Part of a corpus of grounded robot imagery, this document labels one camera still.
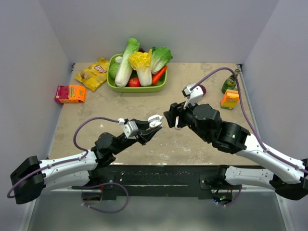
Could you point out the round green cabbage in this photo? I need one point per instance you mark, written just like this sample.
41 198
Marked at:
113 70

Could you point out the tall napa cabbage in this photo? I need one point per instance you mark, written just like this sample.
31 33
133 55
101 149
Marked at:
125 70

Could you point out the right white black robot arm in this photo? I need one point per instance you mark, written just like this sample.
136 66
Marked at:
285 175

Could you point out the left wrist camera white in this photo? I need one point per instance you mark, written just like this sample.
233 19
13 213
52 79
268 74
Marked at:
129 128

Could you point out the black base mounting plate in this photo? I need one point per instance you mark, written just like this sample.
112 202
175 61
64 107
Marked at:
158 181

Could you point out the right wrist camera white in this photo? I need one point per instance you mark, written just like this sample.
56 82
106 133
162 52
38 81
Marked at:
192 95

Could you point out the purple red onion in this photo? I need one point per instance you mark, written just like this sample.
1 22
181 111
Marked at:
203 89

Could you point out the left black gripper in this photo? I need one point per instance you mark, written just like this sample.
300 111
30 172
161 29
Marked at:
145 134

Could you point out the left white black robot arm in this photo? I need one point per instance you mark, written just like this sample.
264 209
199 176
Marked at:
33 176

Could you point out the green leaf lettuce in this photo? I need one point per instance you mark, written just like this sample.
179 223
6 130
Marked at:
160 58

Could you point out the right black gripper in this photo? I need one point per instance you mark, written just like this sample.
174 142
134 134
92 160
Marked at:
176 109

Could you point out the yellow napa cabbage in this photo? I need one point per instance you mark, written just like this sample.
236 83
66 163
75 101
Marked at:
141 63

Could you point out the white gold-rimmed charging case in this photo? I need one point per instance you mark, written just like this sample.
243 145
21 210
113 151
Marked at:
155 121

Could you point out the green Perrier bottle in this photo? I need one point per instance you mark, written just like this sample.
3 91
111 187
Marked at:
229 84

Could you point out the yellow Lays chips bag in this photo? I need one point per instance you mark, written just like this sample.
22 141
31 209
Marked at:
94 75

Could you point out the orange carrot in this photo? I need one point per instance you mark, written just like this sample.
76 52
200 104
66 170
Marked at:
156 77

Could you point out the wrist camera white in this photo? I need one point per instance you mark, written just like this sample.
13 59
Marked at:
192 95
129 128

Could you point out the red tomato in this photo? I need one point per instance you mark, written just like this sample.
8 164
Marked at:
134 82

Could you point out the pink orange snack box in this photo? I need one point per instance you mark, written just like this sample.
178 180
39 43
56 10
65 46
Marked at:
70 94

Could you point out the orange sponge pack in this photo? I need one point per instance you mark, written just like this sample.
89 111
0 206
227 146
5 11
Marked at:
230 99

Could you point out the green plastic basket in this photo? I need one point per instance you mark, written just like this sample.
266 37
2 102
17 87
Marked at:
149 89

